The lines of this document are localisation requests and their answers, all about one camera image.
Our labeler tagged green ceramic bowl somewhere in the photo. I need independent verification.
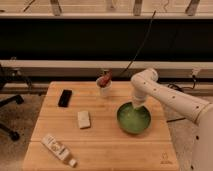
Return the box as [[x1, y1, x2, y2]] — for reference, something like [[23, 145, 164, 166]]
[[117, 102, 151, 134]]

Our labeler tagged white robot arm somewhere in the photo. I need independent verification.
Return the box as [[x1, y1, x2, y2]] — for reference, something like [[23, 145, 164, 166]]
[[131, 68, 213, 171]]

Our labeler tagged red-brown item in cup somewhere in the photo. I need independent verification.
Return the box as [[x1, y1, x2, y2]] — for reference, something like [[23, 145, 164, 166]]
[[98, 70, 112, 87]]

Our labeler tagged white rectangular block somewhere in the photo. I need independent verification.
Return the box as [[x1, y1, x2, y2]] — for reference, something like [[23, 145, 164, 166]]
[[78, 111, 91, 129]]

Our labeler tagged black smartphone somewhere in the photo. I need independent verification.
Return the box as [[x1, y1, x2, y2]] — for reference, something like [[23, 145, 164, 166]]
[[58, 90, 72, 107]]

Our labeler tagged white plastic bottle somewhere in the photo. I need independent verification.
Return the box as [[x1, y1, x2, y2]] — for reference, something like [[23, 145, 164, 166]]
[[41, 134, 77, 167]]

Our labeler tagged black office chair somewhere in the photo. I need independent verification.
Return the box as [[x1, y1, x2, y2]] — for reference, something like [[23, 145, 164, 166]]
[[0, 64, 24, 141]]

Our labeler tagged black hanging cable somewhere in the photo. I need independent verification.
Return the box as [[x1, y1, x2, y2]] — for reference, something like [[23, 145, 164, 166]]
[[114, 9, 157, 80]]

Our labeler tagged white wall outlet plug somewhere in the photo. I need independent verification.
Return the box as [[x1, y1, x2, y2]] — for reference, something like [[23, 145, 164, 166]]
[[191, 68, 201, 77]]

